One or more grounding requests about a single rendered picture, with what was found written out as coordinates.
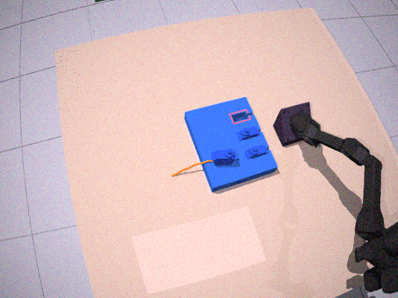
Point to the blue rectangular deck plate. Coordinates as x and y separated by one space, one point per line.
230 125

